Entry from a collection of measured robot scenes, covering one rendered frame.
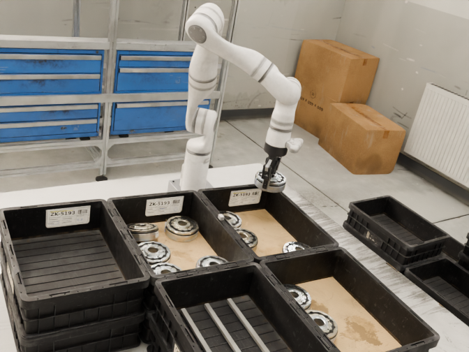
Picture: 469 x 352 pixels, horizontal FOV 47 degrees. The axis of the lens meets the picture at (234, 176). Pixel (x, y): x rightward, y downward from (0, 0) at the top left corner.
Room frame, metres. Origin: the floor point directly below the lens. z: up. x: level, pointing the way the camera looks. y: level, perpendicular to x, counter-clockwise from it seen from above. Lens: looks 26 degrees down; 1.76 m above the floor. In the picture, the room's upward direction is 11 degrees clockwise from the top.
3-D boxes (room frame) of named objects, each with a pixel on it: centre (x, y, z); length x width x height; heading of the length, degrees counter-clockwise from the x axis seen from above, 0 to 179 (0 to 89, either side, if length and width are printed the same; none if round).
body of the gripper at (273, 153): (1.58, -0.11, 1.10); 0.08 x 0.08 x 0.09
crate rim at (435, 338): (1.14, -0.34, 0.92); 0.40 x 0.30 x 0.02; 33
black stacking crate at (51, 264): (1.14, 0.38, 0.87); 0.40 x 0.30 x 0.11; 33
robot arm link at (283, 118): (1.58, -0.11, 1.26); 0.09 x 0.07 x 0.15; 176
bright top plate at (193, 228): (1.44, 0.13, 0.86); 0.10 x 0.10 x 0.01
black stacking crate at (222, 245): (1.30, 0.13, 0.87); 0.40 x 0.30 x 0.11; 33
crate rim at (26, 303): (1.14, 0.38, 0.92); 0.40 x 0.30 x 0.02; 33
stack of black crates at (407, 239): (2.29, -0.81, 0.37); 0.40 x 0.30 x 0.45; 37
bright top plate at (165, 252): (1.27, 0.19, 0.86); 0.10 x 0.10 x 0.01
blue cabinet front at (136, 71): (3.41, 0.55, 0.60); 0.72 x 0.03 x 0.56; 127
